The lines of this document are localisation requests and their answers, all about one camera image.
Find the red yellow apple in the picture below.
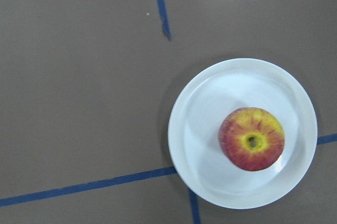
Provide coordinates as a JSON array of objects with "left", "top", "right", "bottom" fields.
[{"left": 218, "top": 107, "right": 285, "bottom": 171}]

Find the white plate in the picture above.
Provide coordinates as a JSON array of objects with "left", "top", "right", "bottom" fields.
[{"left": 168, "top": 58, "right": 318, "bottom": 209}]

